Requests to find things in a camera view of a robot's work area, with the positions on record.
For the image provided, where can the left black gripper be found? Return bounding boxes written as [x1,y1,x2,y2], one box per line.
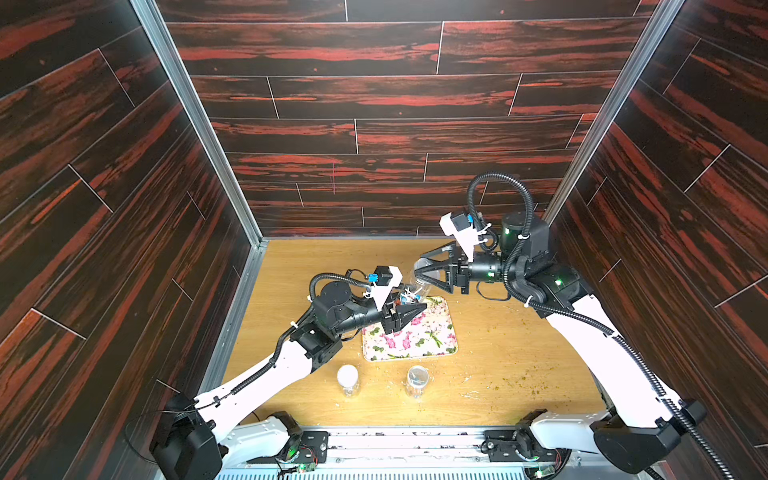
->
[327,283,421,339]

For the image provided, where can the clear plastic candy jar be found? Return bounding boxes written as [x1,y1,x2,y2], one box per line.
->
[399,279,428,303]

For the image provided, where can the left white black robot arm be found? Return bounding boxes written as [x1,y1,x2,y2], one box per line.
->
[149,273,427,479]

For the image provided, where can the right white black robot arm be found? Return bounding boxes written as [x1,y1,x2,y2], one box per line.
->
[414,211,706,474]

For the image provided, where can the lollipops in held jar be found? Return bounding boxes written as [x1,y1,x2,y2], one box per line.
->
[400,289,422,303]

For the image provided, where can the middle clear candy jar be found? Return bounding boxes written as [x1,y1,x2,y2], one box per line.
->
[405,365,431,398]

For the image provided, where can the jar with white lid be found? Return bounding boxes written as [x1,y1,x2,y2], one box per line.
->
[337,364,360,397]

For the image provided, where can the floral pattern tray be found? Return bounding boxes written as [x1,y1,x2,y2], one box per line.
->
[362,296,458,362]

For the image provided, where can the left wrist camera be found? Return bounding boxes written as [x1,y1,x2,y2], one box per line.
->
[368,266,403,310]

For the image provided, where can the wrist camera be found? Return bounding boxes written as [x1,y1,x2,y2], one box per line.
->
[368,266,403,310]
[439,213,488,263]

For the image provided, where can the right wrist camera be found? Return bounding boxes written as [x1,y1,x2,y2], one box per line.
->
[439,213,488,263]

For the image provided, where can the right black corrugated cable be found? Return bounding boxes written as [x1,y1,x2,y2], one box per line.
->
[466,172,736,480]

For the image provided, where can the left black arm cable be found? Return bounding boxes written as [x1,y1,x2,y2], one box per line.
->
[122,326,307,463]

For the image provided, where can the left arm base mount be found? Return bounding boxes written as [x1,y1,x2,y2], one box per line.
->
[247,430,330,466]

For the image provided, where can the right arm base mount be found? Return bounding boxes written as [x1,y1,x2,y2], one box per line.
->
[480,427,567,464]

